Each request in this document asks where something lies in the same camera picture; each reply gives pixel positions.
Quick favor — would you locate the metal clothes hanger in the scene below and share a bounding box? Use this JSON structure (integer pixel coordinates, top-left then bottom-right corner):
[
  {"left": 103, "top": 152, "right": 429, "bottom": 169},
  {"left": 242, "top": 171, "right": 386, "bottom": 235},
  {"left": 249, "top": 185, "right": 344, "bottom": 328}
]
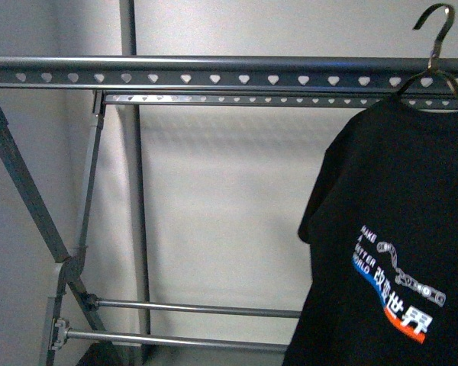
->
[{"left": 395, "top": 3, "right": 458, "bottom": 99}]

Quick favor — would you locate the black t-shirt with printed logo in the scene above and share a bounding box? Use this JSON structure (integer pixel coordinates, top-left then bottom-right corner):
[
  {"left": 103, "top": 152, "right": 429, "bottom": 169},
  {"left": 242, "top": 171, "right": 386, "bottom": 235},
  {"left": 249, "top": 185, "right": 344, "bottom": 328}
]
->
[{"left": 283, "top": 96, "right": 458, "bottom": 365}]

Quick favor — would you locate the grey metal drying rack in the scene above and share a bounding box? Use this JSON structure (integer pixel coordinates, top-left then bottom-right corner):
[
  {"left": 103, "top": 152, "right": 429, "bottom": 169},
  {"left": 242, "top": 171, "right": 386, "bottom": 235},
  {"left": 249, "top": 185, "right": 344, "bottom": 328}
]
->
[{"left": 0, "top": 56, "right": 458, "bottom": 365}]

